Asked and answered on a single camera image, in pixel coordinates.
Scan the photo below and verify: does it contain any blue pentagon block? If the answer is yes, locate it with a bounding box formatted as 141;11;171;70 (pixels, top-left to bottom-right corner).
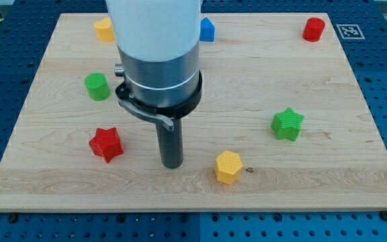
200;17;215;42

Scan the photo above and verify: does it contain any black and white fiducial marker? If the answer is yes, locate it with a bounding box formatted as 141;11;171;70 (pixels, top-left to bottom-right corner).
336;24;365;40

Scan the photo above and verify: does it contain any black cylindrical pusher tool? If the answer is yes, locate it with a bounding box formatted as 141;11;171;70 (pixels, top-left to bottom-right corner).
155;119;183;169

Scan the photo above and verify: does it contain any green cylinder block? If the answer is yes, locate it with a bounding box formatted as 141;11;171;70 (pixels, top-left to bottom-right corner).
84;73;110;101

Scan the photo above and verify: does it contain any red cylinder block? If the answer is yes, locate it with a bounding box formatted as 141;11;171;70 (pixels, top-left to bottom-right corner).
302;17;326;42

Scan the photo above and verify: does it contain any green star block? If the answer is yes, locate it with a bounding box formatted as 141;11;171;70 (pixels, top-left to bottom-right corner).
271;107;304;141

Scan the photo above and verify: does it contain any wooden board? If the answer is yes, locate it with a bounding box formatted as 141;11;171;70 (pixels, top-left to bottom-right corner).
0;13;387;213

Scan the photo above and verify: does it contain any yellow hexagon block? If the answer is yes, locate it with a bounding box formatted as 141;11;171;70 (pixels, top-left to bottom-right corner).
214;151;243;184

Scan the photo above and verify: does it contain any yellow heart block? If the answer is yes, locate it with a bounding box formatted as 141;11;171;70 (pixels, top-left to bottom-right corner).
93;17;115;42

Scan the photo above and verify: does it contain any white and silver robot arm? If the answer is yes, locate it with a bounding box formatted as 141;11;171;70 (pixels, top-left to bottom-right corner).
106;0;202;132

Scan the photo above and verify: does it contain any red star block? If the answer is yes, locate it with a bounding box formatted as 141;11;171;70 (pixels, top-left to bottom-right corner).
89;127;124;163

